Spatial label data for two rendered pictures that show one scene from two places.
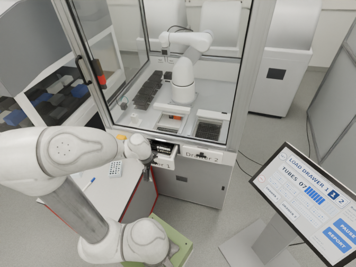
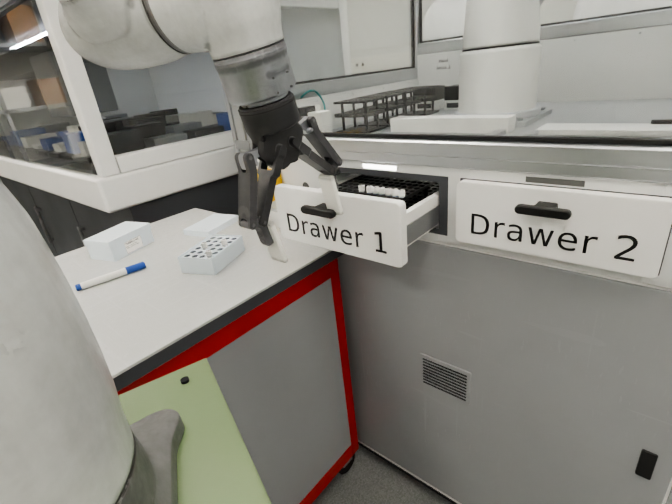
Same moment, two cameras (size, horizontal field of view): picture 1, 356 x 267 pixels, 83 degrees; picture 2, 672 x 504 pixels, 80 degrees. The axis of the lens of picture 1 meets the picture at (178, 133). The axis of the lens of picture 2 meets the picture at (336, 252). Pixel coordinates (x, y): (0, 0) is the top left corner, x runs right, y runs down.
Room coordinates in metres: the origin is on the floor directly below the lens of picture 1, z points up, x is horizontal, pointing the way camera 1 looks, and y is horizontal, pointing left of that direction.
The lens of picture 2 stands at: (0.25, -0.09, 1.12)
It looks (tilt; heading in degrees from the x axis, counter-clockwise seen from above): 25 degrees down; 24
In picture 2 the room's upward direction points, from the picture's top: 6 degrees counter-clockwise
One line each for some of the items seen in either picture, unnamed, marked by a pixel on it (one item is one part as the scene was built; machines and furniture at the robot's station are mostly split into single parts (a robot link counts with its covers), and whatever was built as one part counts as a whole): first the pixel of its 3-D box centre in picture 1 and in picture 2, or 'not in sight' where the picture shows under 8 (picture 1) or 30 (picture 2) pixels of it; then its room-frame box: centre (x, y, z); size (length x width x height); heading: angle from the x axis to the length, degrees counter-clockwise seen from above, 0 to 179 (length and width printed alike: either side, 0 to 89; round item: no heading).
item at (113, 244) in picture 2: (77, 169); (120, 240); (0.91, 0.78, 0.79); 0.13 x 0.09 x 0.05; 179
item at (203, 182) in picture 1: (185, 143); (483, 296); (1.44, -0.07, 0.40); 1.03 x 0.95 x 0.80; 71
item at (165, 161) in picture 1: (154, 160); (334, 221); (0.87, 0.18, 0.87); 0.29 x 0.02 x 0.11; 71
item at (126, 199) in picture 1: (112, 199); (198, 390); (0.86, 0.62, 0.38); 0.62 x 0.58 x 0.76; 71
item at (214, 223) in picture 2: not in sight; (212, 224); (1.08, 0.63, 0.77); 0.13 x 0.09 x 0.02; 177
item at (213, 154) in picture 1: (202, 154); (547, 223); (0.90, -0.16, 0.87); 0.29 x 0.02 x 0.11; 71
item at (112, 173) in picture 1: (115, 169); (213, 253); (0.89, 0.49, 0.78); 0.12 x 0.08 x 0.04; 3
